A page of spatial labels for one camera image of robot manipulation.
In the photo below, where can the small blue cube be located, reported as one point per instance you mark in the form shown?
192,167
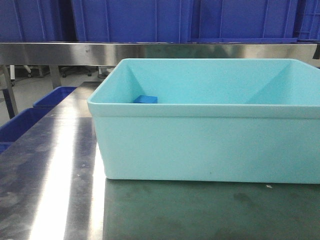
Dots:
146,99

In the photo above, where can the steel shelf rack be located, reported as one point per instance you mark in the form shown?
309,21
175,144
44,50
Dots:
191,81

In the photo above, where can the light teal plastic tub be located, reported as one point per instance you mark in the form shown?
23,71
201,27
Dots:
208,149

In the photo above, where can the blue floor crate far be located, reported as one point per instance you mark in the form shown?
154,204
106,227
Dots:
53,98

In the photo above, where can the blue floor crate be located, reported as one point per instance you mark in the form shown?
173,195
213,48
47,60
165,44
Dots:
53,98
12,130

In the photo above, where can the blue crate upper right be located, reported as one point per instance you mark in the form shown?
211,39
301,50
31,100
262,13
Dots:
243,21

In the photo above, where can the blue crate upper middle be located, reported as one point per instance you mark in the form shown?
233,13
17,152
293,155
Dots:
132,21

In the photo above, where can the blue floor crate near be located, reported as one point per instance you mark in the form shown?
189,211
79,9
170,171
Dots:
12,130

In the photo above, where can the blue crate upper left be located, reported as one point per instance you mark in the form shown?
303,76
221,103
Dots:
30,21

